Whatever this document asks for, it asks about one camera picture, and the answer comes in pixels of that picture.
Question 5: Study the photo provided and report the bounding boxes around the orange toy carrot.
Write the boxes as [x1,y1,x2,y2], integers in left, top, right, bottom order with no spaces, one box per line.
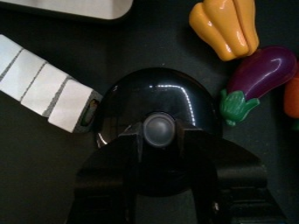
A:
[283,69,299,131]

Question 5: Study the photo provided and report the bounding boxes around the white box with grey stripes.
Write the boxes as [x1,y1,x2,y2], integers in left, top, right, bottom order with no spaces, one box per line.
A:
[0,34,104,134]

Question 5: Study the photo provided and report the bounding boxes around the dark glass lid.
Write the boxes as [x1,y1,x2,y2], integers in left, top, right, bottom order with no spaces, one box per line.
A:
[92,67,225,198]

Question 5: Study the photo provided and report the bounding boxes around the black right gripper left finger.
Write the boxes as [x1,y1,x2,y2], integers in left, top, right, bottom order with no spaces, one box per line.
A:
[67,122,144,224]

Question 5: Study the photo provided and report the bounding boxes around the purple toy eggplant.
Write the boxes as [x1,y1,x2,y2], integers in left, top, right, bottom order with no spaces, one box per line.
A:
[219,45,299,127]

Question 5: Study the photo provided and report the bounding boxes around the yellow toy bell pepper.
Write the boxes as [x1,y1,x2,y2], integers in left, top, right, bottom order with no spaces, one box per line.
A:
[188,0,261,62]

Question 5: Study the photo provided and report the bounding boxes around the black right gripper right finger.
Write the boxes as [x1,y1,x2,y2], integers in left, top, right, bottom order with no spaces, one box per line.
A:
[175,118,290,224]

